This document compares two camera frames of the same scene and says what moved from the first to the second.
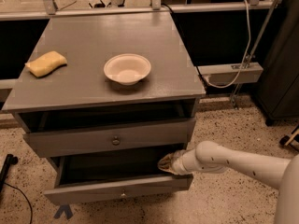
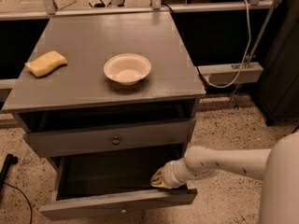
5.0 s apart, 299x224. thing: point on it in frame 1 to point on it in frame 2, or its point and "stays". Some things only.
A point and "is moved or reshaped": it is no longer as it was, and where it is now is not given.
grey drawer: (98, 176) is moved or reshaped
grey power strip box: (225, 75) stays
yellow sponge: (46, 63) stays
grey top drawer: (81, 141) stays
